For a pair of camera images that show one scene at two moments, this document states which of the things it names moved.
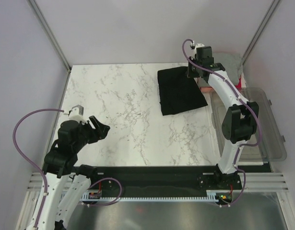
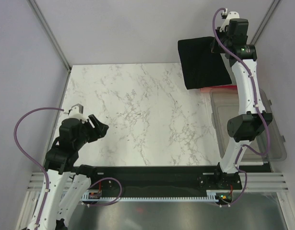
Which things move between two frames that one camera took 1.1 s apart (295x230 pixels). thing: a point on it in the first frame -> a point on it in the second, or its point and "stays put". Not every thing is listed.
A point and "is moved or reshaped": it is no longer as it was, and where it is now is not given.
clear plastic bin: x=270 y=146 stays put
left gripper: x=102 y=129 stays put
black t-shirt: x=178 y=92 is moved or reshaped
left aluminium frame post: x=50 y=33 stays put
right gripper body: x=192 y=70 -> x=223 y=36
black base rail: x=162 y=180 stays put
